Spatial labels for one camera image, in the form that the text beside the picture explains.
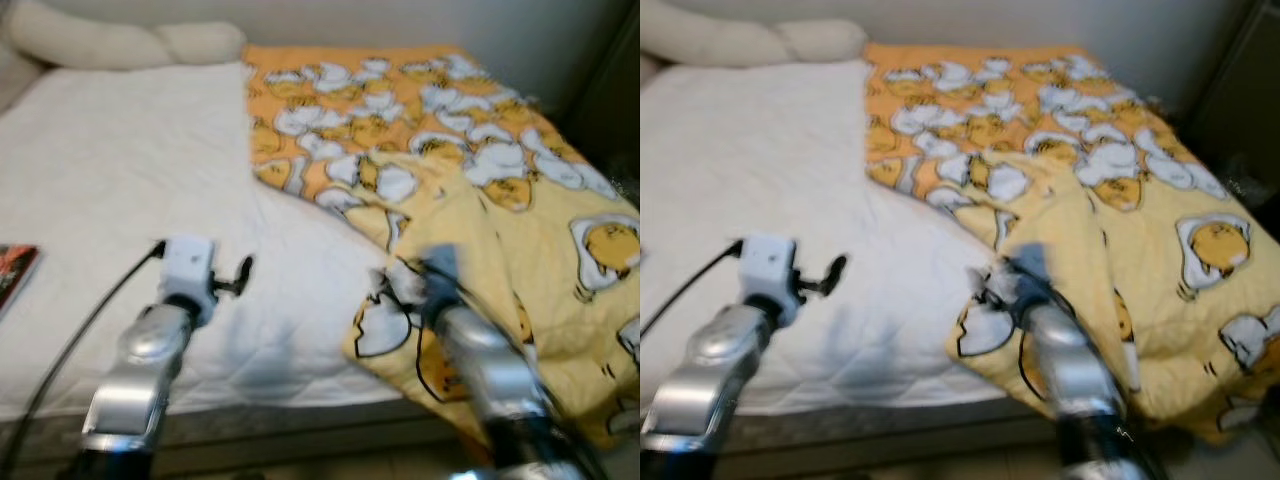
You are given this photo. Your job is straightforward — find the yellow egg print blanket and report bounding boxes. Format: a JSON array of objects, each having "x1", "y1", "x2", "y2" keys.
[
  {"x1": 862, "y1": 42, "x2": 1280, "y2": 446},
  {"x1": 243, "y1": 43, "x2": 641, "y2": 453}
]

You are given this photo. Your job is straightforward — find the thin glossy book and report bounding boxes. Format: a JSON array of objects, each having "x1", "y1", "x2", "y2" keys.
[{"x1": 0, "y1": 244, "x2": 42, "y2": 319}]

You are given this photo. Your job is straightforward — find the white quilted mattress pad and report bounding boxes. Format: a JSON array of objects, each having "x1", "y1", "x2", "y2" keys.
[
  {"x1": 0, "y1": 60, "x2": 421, "y2": 421},
  {"x1": 640, "y1": 60, "x2": 1011, "y2": 416}
]

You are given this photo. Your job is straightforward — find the grey quilted mattress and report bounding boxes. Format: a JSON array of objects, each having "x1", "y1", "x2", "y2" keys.
[
  {"x1": 0, "y1": 395, "x2": 481, "y2": 471},
  {"x1": 700, "y1": 395, "x2": 1061, "y2": 461}
]

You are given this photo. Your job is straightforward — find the long beige bolster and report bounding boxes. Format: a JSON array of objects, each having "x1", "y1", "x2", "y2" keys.
[
  {"x1": 640, "y1": 0, "x2": 869, "y2": 69},
  {"x1": 0, "y1": 0, "x2": 247, "y2": 71}
]

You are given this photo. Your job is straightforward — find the dark cabinet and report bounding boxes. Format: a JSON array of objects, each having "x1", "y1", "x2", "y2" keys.
[
  {"x1": 555, "y1": 0, "x2": 641, "y2": 191},
  {"x1": 1185, "y1": 0, "x2": 1280, "y2": 216}
]

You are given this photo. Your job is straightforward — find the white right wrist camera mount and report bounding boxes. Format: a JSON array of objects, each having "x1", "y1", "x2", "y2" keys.
[
  {"x1": 1005, "y1": 245, "x2": 1051, "y2": 301},
  {"x1": 418, "y1": 245, "x2": 466, "y2": 301}
]

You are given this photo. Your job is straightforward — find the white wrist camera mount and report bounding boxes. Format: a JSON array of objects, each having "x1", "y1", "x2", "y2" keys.
[
  {"x1": 418, "y1": 245, "x2": 466, "y2": 301},
  {"x1": 158, "y1": 236, "x2": 218, "y2": 309},
  {"x1": 740, "y1": 234, "x2": 799, "y2": 306},
  {"x1": 1005, "y1": 245, "x2": 1051, "y2": 301}
]

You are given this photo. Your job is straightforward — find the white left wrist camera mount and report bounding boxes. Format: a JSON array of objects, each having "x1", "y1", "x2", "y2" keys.
[
  {"x1": 740, "y1": 234, "x2": 799, "y2": 306},
  {"x1": 158, "y1": 236, "x2": 218, "y2": 309}
]

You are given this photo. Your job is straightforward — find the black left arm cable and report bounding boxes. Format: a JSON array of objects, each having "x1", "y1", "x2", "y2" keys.
[
  {"x1": 0, "y1": 240, "x2": 166, "y2": 471},
  {"x1": 640, "y1": 238, "x2": 746, "y2": 341}
]

